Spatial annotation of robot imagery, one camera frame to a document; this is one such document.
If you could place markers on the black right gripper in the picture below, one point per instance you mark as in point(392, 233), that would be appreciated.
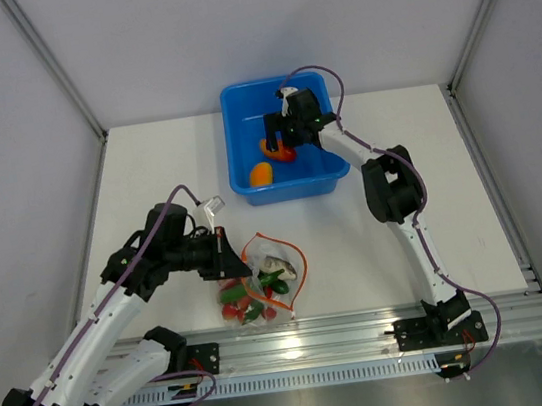
point(277, 121)

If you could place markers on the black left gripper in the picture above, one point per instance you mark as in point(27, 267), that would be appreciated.
point(224, 260)

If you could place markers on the red chili pepper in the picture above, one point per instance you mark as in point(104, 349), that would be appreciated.
point(282, 154)

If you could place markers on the green cucumber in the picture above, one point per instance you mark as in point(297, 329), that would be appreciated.
point(232, 294)

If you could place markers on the small green chili pepper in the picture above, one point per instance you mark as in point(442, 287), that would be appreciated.
point(266, 279)

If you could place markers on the grey toy fish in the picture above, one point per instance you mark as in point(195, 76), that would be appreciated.
point(281, 268)

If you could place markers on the clear orange zip top bag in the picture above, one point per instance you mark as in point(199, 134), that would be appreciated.
point(281, 295)

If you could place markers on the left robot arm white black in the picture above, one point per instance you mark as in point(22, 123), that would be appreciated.
point(172, 240)

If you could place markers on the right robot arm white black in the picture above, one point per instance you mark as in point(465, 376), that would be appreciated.
point(394, 192)

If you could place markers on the yellow orange bell pepper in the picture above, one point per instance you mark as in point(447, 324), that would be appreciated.
point(261, 175)

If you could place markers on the blue plastic bin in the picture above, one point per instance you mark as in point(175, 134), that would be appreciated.
point(313, 172)

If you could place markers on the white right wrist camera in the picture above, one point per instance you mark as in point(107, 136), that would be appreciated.
point(283, 95)

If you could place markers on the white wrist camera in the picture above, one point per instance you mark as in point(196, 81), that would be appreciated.
point(283, 95)
point(205, 213)

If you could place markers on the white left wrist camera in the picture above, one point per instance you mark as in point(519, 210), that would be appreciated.
point(205, 213)

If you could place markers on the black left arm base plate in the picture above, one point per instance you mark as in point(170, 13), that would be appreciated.
point(204, 357)

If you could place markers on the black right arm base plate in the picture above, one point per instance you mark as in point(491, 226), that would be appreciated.
point(420, 334)

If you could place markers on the left aluminium frame post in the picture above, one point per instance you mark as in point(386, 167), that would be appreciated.
point(32, 36)

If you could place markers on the aluminium frame post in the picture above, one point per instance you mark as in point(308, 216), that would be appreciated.
point(472, 37)
point(32, 36)

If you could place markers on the aluminium mounting rail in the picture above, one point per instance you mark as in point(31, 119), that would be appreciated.
point(345, 338)

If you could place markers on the right aluminium frame post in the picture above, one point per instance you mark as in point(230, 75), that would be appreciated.
point(472, 37)

